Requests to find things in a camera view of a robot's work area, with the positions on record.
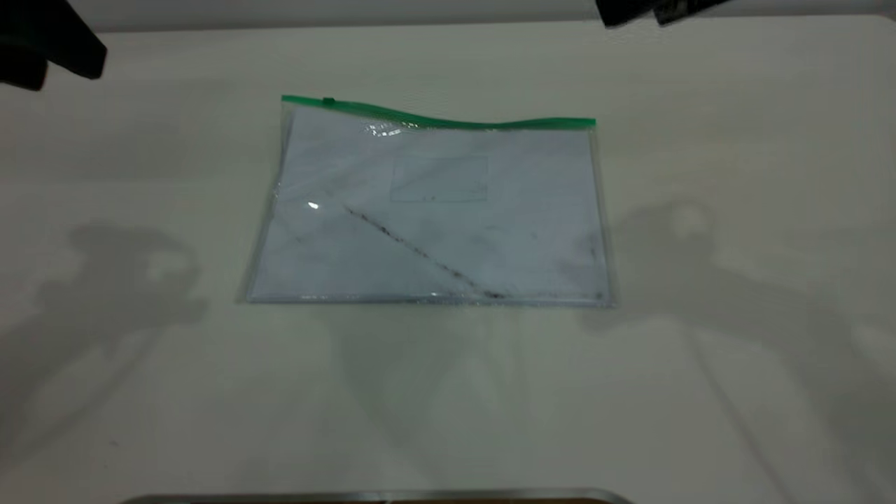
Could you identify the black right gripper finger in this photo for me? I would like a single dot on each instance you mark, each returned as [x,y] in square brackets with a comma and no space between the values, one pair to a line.
[689,7]
[626,10]

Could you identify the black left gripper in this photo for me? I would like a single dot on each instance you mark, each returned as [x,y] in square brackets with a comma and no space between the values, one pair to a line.
[28,21]

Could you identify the clear zip bag green zipper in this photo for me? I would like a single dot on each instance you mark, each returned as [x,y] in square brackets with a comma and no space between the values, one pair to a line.
[434,238]

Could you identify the silver metal rim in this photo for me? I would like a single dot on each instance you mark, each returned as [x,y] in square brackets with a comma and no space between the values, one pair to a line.
[378,497]

